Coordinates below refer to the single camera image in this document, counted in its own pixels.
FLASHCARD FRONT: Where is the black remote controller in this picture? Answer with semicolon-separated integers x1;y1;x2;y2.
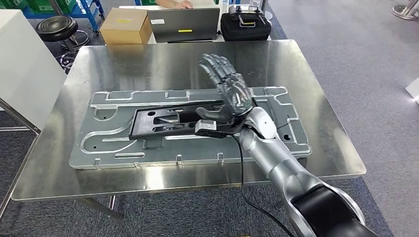
228;4;266;28

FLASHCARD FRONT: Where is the brown cardboard box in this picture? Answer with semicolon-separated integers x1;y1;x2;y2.
99;7;153;45

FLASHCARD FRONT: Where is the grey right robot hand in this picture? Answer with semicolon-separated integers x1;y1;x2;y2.
195;53;253;124

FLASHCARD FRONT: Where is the black round stool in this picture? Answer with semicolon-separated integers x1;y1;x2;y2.
35;15;89;71

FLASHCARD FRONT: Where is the white booth panel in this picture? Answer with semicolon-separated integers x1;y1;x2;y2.
406;77;419;105

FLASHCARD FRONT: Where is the white cabinet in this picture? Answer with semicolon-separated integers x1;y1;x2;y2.
0;9;68;130

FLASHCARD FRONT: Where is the grey laptop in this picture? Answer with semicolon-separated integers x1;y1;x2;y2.
147;7;221;43

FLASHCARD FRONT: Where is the steel stanchion base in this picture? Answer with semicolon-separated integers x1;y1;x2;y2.
391;0;419;21

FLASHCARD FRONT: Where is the grey metal fixture plate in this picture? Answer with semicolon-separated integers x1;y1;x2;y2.
69;86;312;170

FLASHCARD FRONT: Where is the black carrying case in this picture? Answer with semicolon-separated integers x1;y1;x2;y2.
220;4;272;42

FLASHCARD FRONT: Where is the green plastic crate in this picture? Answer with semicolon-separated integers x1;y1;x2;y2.
0;0;81;14

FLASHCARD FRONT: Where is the stainless steel side table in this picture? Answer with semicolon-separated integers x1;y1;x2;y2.
0;97;42;217

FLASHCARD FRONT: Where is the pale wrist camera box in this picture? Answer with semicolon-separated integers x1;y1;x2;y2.
195;119;218;137

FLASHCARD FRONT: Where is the black plastic plate frame part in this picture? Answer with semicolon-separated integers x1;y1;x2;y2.
128;99;250;141

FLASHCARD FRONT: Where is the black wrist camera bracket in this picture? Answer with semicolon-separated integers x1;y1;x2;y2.
196;122;246;139

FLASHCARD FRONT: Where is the person's hand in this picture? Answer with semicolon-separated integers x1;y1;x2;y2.
155;0;194;10

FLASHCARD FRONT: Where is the stainless steel workbench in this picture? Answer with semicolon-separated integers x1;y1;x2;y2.
11;39;367;220

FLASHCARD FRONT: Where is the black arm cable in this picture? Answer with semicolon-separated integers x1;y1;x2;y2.
230;134;297;237

